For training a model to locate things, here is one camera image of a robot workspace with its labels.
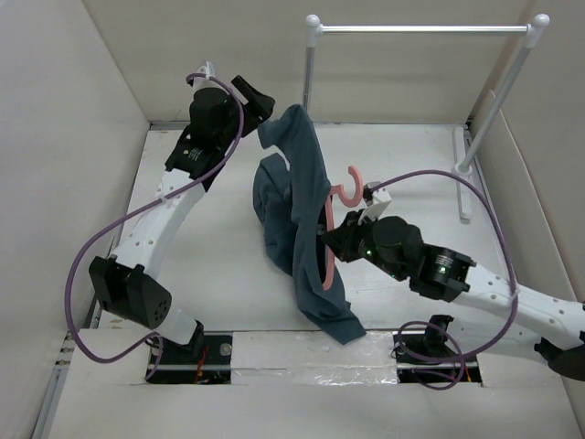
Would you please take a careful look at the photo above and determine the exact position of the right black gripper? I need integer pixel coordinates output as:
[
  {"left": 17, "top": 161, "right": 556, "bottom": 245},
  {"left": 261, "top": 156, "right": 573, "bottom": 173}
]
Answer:
[{"left": 321, "top": 207, "right": 407, "bottom": 281}]

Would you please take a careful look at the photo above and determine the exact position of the pink plastic hanger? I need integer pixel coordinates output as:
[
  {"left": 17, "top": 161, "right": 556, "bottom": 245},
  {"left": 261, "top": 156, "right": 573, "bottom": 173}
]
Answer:
[{"left": 319, "top": 166, "right": 366, "bottom": 292}]

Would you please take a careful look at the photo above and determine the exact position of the teal t shirt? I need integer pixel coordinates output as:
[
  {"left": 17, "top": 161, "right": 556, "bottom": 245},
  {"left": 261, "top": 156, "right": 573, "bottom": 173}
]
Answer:
[{"left": 252, "top": 104, "right": 366, "bottom": 345}]

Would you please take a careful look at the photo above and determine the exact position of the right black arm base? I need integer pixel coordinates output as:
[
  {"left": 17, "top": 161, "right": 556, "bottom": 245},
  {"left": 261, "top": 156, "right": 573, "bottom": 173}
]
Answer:
[{"left": 390, "top": 315, "right": 482, "bottom": 391}]

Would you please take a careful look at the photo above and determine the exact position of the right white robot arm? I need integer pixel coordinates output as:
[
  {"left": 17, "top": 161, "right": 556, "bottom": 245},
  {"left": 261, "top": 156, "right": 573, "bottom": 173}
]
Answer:
[{"left": 322, "top": 212, "right": 584, "bottom": 381}]

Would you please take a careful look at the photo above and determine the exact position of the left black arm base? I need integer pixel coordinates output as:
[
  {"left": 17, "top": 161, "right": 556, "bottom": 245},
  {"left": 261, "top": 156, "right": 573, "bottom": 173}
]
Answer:
[{"left": 145, "top": 323, "right": 233, "bottom": 385}]

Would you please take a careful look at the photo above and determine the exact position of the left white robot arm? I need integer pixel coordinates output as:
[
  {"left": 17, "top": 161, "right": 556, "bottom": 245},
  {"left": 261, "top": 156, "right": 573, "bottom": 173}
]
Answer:
[{"left": 89, "top": 72, "right": 275, "bottom": 363}]

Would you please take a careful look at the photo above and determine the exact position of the white metal clothes rack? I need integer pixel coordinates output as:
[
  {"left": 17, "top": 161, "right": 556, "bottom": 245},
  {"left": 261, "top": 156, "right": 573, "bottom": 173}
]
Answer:
[{"left": 302, "top": 14, "right": 550, "bottom": 222}]

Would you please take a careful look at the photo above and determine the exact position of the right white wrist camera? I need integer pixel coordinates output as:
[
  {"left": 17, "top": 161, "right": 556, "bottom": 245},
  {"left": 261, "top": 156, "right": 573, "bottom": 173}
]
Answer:
[{"left": 358, "top": 181, "right": 392, "bottom": 224}]

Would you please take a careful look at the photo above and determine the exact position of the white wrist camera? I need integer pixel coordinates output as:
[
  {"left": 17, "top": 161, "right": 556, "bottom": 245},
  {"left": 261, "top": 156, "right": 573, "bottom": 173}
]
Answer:
[
  {"left": 358, "top": 181, "right": 392, "bottom": 224},
  {"left": 186, "top": 60, "right": 215, "bottom": 91}
]

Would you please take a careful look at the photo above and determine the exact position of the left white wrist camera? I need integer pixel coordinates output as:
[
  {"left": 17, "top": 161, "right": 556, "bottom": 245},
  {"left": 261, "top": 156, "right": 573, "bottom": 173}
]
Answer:
[{"left": 186, "top": 60, "right": 215, "bottom": 91}]

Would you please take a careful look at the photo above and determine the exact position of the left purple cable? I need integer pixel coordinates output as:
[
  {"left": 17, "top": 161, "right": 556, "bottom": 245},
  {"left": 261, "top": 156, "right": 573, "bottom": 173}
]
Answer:
[{"left": 65, "top": 74, "right": 245, "bottom": 380}]

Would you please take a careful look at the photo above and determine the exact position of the purple cable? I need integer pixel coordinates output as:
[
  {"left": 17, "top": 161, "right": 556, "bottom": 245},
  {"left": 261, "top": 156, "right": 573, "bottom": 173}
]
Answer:
[
  {"left": 363, "top": 169, "right": 519, "bottom": 390},
  {"left": 65, "top": 74, "right": 245, "bottom": 380}
]

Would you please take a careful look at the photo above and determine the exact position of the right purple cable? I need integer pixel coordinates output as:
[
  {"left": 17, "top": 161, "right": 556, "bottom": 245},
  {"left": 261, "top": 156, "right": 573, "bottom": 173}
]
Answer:
[{"left": 363, "top": 169, "right": 519, "bottom": 390}]

